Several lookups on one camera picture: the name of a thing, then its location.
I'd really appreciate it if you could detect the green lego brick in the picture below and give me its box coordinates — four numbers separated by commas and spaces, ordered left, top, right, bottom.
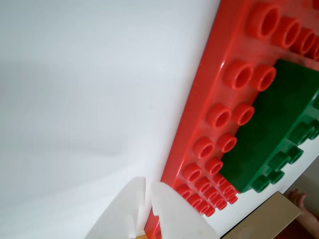
218, 59, 319, 194

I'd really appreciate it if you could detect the red lego baseplate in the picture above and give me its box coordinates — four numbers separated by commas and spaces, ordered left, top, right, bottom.
144, 0, 319, 239

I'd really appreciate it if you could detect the bare human forearm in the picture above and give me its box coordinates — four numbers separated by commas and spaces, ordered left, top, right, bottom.
298, 208, 319, 239

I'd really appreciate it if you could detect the bare human hand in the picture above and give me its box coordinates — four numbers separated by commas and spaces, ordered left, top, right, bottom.
286, 188, 309, 212

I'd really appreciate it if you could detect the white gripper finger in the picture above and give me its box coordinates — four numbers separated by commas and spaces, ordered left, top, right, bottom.
84, 176, 147, 239
151, 181, 221, 239

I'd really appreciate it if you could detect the brown cardboard box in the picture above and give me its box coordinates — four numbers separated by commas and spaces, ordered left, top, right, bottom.
219, 191, 304, 239

